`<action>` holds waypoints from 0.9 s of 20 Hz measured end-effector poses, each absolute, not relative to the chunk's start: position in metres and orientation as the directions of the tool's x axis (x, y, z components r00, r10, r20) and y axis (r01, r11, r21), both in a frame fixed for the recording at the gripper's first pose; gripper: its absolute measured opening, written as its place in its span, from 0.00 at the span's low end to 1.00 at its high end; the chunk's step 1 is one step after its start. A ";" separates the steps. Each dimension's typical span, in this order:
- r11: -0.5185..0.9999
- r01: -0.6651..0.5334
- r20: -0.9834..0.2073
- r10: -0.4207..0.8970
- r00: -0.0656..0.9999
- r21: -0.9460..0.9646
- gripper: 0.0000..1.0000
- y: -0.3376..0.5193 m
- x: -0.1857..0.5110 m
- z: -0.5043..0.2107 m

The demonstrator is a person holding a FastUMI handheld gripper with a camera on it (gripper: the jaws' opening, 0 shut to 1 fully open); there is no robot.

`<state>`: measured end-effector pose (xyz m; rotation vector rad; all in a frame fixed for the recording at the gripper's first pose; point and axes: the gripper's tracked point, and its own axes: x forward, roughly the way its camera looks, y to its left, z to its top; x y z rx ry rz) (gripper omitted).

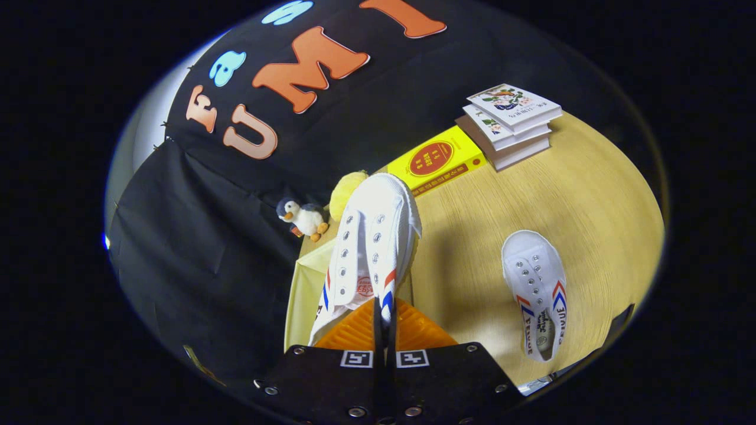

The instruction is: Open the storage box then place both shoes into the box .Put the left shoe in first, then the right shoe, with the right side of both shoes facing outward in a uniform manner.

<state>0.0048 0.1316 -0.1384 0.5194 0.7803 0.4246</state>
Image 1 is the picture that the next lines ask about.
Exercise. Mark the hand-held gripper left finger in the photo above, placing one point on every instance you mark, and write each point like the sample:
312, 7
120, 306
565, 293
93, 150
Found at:
331, 383

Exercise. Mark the white book with green print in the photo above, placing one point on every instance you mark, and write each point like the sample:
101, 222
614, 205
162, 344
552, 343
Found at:
487, 123

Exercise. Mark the cream fabric storage box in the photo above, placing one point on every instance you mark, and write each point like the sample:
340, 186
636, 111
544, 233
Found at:
304, 289

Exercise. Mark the white canvas shoe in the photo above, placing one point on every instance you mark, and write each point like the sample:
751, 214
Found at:
372, 236
534, 277

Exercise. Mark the yellow fluffy plush ball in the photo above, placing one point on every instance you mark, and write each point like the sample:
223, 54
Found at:
342, 192

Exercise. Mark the yellow book with red circle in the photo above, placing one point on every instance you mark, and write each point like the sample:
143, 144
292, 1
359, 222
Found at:
434, 159

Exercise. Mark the penguin plush toy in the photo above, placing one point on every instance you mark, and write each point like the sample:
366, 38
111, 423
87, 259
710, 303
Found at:
306, 219

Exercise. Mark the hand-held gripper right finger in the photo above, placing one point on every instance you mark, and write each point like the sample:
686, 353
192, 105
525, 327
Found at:
443, 383

